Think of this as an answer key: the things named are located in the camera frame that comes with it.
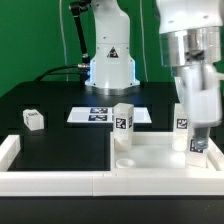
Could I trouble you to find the fiducial marker sheet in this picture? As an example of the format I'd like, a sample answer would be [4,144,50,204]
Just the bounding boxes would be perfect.
[67,107,151,124]

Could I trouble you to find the black cable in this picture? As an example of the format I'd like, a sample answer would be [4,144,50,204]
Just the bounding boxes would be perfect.
[34,64,91,82]

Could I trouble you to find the white square tabletop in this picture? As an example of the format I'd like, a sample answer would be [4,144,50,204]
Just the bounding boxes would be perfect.
[109,131,224,173]

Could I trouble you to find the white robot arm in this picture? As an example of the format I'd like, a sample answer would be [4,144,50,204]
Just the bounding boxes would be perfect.
[85,0,224,150]

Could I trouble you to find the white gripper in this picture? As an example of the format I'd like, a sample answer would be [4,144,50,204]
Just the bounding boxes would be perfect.
[173,63,222,150]

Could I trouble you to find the white U-shaped obstacle fence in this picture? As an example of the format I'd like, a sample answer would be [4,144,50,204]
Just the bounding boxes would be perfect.
[0,135,224,196]

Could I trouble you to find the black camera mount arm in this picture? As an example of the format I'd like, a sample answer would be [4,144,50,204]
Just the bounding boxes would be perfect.
[69,0,91,63]

